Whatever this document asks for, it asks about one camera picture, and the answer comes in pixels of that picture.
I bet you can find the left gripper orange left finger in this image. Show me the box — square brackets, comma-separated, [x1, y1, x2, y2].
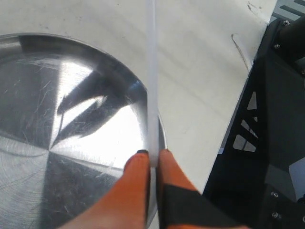
[61, 150, 150, 229]

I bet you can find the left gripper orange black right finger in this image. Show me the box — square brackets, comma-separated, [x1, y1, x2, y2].
[157, 149, 243, 229]

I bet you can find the translucent white tube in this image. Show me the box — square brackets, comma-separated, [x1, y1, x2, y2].
[145, 0, 160, 229]

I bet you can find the round steel plate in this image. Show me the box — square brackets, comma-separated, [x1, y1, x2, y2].
[0, 32, 167, 229]

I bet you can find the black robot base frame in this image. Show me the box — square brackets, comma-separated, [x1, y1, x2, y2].
[203, 18, 305, 229]

